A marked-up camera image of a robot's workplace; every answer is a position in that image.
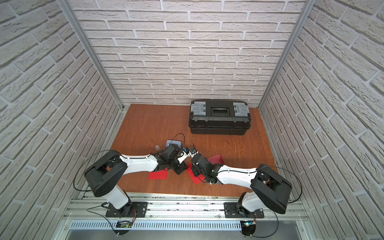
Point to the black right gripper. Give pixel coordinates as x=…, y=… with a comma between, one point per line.
x=196, y=174

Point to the red envelope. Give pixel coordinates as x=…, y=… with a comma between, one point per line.
x=217, y=159
x=196, y=179
x=159, y=175

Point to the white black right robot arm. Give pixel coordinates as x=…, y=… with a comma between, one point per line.
x=269, y=189

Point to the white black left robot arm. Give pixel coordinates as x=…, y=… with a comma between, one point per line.
x=103, y=176

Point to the grey hole punch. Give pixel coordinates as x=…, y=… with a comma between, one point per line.
x=174, y=142

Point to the black plastic toolbox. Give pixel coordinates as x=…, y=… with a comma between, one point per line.
x=219, y=117

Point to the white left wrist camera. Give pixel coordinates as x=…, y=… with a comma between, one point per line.
x=183, y=155

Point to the aluminium right corner post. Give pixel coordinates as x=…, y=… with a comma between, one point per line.
x=307, y=8

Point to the aluminium corner post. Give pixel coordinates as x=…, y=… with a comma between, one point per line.
x=307, y=8
x=85, y=41

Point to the aluminium left corner post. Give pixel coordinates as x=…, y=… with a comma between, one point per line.
x=85, y=41

